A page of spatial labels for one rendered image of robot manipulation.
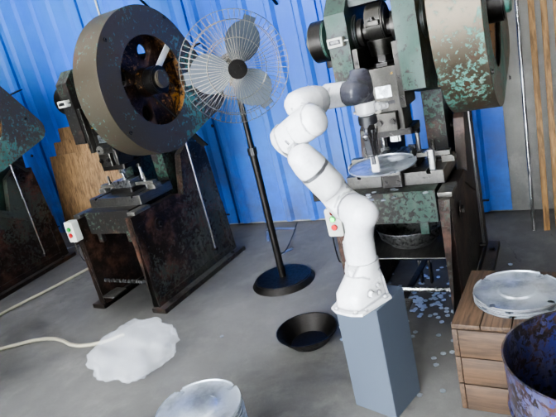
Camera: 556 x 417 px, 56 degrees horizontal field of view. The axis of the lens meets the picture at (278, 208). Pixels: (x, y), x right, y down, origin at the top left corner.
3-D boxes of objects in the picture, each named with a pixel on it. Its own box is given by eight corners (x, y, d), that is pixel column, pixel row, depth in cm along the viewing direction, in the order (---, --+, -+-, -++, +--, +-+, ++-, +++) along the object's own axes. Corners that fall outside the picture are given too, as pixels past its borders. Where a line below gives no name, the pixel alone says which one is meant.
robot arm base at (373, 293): (366, 320, 172) (359, 283, 168) (323, 310, 185) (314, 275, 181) (401, 289, 187) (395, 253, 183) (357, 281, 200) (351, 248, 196)
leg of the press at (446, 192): (481, 334, 227) (456, 131, 200) (453, 333, 232) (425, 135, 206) (500, 245, 302) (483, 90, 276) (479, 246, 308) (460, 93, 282)
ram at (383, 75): (404, 131, 229) (393, 62, 220) (371, 135, 236) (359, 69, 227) (412, 122, 243) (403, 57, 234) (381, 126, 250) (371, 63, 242)
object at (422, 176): (445, 182, 227) (443, 169, 225) (347, 189, 249) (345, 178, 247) (456, 162, 251) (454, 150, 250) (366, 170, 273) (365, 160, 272)
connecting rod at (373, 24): (395, 82, 225) (381, -2, 215) (367, 87, 231) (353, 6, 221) (405, 74, 242) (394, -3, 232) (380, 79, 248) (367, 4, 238)
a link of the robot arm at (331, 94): (320, 83, 177) (367, 75, 199) (279, 90, 189) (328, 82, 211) (325, 116, 179) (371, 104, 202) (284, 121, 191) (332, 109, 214)
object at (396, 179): (401, 195, 222) (396, 165, 218) (370, 198, 229) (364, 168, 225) (414, 177, 242) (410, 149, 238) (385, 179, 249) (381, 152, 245)
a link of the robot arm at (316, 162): (322, 176, 165) (285, 138, 158) (286, 194, 176) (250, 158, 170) (338, 138, 177) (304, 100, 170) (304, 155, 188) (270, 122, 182)
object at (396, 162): (358, 183, 210) (358, 181, 210) (342, 166, 237) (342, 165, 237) (427, 164, 211) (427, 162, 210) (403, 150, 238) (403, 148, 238)
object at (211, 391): (257, 402, 168) (257, 400, 168) (179, 456, 153) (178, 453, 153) (213, 370, 191) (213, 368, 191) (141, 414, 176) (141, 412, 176)
